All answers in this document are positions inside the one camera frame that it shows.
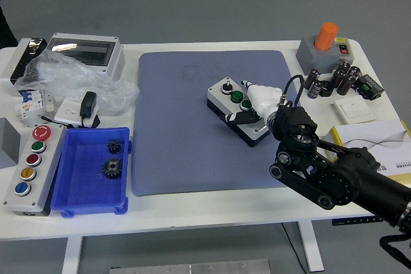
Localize white circuit breaker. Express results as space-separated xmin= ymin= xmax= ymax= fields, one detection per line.
xmin=14 ymin=89 xmax=57 ymax=124

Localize white wall socket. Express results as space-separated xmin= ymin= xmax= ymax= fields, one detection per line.
xmin=53 ymin=98 xmax=99 ymax=127

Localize grey-blue textured mat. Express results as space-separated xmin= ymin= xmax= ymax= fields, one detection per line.
xmin=130 ymin=49 xmax=303 ymax=197

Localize orange cylinder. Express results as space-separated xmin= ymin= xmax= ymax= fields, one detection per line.
xmin=313 ymin=22 xmax=339 ymax=51

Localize white wall switch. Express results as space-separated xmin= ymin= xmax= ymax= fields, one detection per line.
xmin=333 ymin=96 xmax=376 ymax=124

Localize black capacitor clamp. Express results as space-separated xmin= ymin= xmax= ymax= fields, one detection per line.
xmin=319 ymin=80 xmax=335 ymax=98

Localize grey base block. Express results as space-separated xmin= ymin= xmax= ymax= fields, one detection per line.
xmin=295 ymin=35 xmax=345 ymax=74

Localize large black gear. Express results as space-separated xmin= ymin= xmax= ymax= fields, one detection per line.
xmin=101 ymin=157 xmax=125 ymax=178

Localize grey distribution box clear lid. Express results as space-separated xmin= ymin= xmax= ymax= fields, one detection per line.
xmin=43 ymin=32 xmax=126 ymax=81

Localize white table leg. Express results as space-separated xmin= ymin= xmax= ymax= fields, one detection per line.
xmin=297 ymin=221 xmax=325 ymax=272
xmin=61 ymin=237 xmax=83 ymax=274

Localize grey switch red black buttons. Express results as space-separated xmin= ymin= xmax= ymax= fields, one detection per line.
xmin=333 ymin=37 xmax=355 ymax=65

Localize black table control panel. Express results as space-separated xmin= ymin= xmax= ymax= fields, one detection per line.
xmin=331 ymin=216 xmax=385 ymax=226

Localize grey metal box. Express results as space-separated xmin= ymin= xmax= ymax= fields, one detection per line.
xmin=0 ymin=117 xmax=22 ymax=169

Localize grey four-button control box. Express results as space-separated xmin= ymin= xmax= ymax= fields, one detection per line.
xmin=207 ymin=77 xmax=272 ymax=148

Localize grey five-button control box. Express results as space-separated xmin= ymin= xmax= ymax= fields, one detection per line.
xmin=3 ymin=123 xmax=67 ymax=217

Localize black power adapter with cord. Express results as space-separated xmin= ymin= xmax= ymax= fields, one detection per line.
xmin=37 ymin=90 xmax=101 ymax=129

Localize black module green terminals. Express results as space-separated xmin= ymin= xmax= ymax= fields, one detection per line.
xmin=354 ymin=74 xmax=385 ymax=101

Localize blue plastic bin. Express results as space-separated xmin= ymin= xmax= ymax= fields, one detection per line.
xmin=50 ymin=126 xmax=132 ymax=218

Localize clear plastic bag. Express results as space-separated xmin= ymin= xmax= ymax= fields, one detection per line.
xmin=14 ymin=51 xmax=141 ymax=113

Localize small black gear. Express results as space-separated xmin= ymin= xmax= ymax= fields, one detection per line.
xmin=107 ymin=139 xmax=122 ymax=155

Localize black cable under table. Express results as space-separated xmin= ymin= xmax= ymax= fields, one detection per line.
xmin=281 ymin=222 xmax=306 ymax=273

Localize grey metal floor plate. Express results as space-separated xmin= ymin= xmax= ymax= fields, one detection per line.
xmin=109 ymin=259 xmax=270 ymax=274

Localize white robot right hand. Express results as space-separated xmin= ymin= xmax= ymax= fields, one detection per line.
xmin=224 ymin=79 xmax=281 ymax=126

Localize black glossy lock panel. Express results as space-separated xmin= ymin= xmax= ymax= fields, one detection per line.
xmin=10 ymin=37 xmax=48 ymax=83

